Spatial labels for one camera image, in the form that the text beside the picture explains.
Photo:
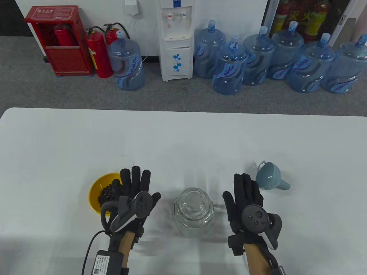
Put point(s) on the yellow bowl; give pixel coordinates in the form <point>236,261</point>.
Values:
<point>96,189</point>

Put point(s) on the row of blue water bottles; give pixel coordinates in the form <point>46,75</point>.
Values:
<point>229,71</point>

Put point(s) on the clear glass jar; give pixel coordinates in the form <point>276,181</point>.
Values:
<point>195,229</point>

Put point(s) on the blue plastic funnel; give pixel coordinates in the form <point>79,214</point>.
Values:
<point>268,177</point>

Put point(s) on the person's left forearm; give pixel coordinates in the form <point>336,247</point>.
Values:
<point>126,246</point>

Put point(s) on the person's right hand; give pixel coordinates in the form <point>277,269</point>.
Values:
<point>243,192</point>

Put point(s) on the red yellow fire extinguisher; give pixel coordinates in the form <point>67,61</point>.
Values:
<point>282,11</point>
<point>318,17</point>

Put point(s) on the white wall box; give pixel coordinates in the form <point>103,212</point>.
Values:
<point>132,7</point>

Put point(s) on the red fire extinguisher cabinet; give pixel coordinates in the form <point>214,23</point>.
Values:
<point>68,61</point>

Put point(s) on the black wrist sensor box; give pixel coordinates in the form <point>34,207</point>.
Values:
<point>107,262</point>
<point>279,270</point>

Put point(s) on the person's right forearm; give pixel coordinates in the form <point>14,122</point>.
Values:
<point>256,257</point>

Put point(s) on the white water dispenser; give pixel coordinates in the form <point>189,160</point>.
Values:
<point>176,51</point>

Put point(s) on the dark coffee beans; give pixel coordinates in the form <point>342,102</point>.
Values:
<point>107,195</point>

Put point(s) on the blue water jug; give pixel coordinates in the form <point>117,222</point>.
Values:
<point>127,66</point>

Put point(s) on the black handheld controller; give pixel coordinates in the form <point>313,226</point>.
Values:
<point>140,204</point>
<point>255,217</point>

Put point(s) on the person's left hand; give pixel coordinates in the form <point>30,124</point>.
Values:
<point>127,183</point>

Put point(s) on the clear glass jar lid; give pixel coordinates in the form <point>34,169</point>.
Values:
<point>194,199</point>

